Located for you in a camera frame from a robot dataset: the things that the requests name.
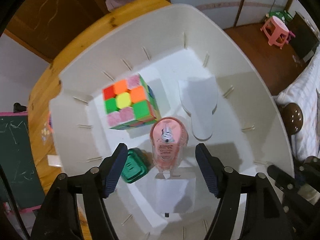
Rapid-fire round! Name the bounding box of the green bottle with gold cap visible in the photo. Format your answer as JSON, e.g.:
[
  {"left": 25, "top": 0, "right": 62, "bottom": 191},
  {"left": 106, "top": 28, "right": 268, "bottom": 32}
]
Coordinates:
[{"left": 121, "top": 148, "right": 151, "bottom": 184}]

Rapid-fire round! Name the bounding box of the white square box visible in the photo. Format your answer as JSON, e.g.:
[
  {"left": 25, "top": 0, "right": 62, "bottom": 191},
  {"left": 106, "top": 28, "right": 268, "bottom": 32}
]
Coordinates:
[{"left": 154, "top": 172, "right": 196, "bottom": 214}]

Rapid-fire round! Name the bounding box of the plaid white blanket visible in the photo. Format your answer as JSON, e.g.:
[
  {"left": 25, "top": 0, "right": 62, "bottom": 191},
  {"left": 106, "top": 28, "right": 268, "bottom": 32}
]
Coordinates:
[{"left": 274, "top": 48, "right": 319, "bottom": 161}]

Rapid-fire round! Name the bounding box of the colourful Rubik's cube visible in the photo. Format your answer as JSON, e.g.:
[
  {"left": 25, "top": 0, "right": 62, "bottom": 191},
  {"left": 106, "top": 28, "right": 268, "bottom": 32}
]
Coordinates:
[{"left": 102, "top": 74, "right": 161, "bottom": 130}]

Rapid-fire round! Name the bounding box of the clear small plastic packet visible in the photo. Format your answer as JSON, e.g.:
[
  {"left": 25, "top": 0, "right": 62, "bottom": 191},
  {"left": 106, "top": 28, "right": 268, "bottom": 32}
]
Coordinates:
[{"left": 41, "top": 122, "right": 52, "bottom": 143}]

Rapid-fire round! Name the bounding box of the beige rectangular eraser block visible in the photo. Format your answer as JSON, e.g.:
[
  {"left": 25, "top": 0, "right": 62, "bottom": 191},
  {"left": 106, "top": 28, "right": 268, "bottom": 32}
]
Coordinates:
[{"left": 47, "top": 154, "right": 62, "bottom": 167}]

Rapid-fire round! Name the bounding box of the green bag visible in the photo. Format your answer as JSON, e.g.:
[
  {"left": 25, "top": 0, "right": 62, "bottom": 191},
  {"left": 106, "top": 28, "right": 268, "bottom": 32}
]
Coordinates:
[{"left": 266, "top": 10, "right": 293, "bottom": 24}]

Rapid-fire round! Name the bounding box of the dark wooden sofa armrest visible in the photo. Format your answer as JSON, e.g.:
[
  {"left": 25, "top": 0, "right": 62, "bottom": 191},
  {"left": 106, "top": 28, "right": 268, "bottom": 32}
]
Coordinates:
[{"left": 277, "top": 102, "right": 304, "bottom": 137}]

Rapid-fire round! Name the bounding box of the brown wooden cabinet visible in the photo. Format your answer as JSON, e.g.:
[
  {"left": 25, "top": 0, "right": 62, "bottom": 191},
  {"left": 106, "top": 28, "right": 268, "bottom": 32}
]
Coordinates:
[{"left": 4, "top": 0, "right": 170, "bottom": 62}]

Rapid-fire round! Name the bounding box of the orange round tape measure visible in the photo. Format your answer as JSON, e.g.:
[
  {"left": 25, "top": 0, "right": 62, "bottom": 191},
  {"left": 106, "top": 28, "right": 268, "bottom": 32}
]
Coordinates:
[{"left": 47, "top": 112, "right": 53, "bottom": 133}]

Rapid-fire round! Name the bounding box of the green chalkboard with pink frame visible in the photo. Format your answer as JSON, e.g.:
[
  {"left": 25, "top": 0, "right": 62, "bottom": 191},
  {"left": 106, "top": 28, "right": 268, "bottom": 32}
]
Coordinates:
[{"left": 1, "top": 113, "right": 45, "bottom": 210}]

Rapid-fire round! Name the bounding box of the round wooden table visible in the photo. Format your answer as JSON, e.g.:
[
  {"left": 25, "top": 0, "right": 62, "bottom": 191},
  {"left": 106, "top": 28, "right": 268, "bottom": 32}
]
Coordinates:
[{"left": 27, "top": 0, "right": 172, "bottom": 240}]

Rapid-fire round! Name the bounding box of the pink plastic stool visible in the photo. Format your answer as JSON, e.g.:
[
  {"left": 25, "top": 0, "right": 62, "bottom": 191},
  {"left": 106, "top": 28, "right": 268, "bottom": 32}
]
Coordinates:
[{"left": 260, "top": 16, "right": 289, "bottom": 49}]

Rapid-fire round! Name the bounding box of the pink correction tape dispenser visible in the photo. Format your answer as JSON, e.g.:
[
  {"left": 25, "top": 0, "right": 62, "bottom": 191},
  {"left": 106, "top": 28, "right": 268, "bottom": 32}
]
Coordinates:
[{"left": 150, "top": 117, "right": 189, "bottom": 179}]

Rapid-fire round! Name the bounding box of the white plastic storage bin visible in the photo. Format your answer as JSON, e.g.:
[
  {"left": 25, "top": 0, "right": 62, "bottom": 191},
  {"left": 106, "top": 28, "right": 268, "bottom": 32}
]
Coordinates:
[{"left": 49, "top": 4, "right": 294, "bottom": 239}]

